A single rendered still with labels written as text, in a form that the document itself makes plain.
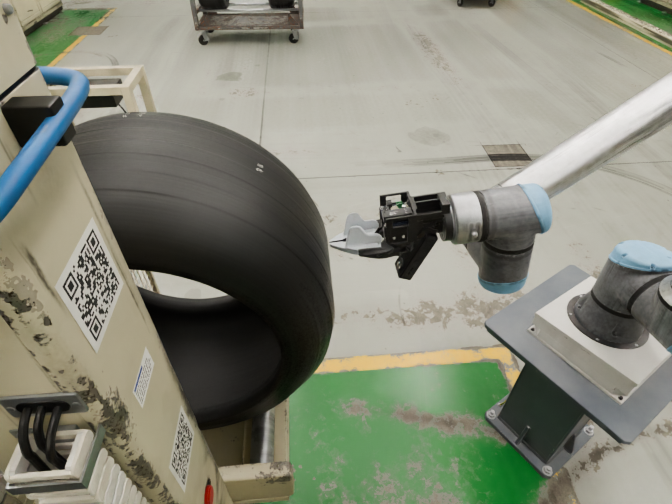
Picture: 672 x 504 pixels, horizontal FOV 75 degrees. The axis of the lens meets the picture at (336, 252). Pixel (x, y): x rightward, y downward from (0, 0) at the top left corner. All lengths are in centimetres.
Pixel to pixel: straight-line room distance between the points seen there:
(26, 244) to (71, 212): 6
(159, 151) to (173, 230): 13
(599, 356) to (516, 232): 74
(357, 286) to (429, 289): 39
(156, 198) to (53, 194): 24
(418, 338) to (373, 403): 42
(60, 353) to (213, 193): 30
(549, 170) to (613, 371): 70
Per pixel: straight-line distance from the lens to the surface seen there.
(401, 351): 216
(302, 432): 195
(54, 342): 35
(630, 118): 104
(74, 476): 41
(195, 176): 60
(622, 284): 142
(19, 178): 27
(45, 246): 34
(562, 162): 99
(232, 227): 57
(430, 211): 77
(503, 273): 86
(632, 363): 151
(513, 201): 79
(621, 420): 151
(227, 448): 106
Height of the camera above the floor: 176
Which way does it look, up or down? 42 degrees down
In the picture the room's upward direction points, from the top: straight up
